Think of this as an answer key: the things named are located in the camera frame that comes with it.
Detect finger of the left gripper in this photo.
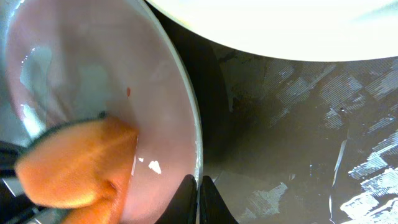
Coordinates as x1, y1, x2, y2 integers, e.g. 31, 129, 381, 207
1, 179, 45, 223
0, 141, 27, 177

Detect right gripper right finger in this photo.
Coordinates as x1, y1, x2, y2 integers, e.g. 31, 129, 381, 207
199, 175, 238, 224

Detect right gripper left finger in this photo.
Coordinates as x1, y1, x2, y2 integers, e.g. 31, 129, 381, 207
155, 174, 197, 224

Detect green and orange sponge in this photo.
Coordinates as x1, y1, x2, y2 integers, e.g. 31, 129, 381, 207
14, 115, 138, 223

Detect white plate front stained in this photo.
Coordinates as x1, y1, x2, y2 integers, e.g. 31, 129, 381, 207
1, 0, 203, 223

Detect white plate stained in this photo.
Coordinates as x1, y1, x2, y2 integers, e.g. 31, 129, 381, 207
1, 0, 203, 223
150, 0, 397, 62

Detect large brown serving tray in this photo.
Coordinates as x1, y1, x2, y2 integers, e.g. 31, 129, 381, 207
155, 11, 397, 223

